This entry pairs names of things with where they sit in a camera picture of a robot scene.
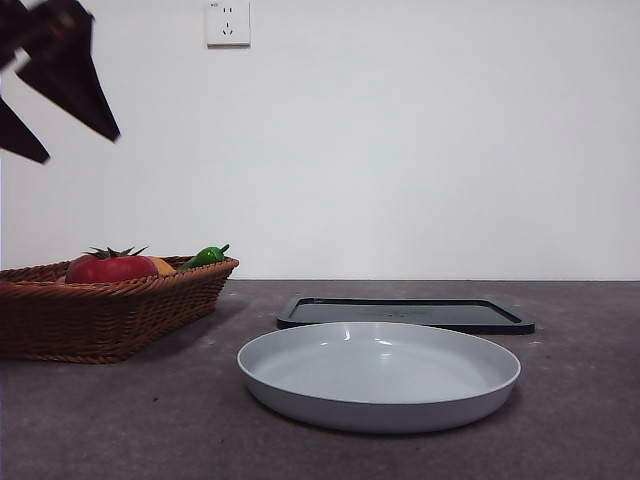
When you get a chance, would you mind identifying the dark green rectangular tray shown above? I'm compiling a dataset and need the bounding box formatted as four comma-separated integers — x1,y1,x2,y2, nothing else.
277,295,536,336

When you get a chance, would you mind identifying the pale grey round plate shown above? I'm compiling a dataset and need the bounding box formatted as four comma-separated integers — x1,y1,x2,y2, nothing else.
237,320,523,435

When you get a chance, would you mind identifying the white wall socket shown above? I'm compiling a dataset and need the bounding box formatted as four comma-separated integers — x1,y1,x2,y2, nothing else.
206,0,252,49

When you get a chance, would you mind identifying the brown wicker basket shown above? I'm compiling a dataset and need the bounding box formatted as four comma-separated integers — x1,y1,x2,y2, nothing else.
0,255,240,365

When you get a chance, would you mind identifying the green chili pepper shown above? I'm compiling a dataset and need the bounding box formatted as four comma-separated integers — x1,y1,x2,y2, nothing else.
177,243,232,272

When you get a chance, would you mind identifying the orange-yellow round fruit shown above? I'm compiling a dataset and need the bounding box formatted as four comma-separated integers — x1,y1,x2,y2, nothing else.
144,255,177,275

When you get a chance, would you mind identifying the red tomato with green stem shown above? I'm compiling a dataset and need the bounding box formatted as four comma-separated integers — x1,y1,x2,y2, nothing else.
64,244,160,284

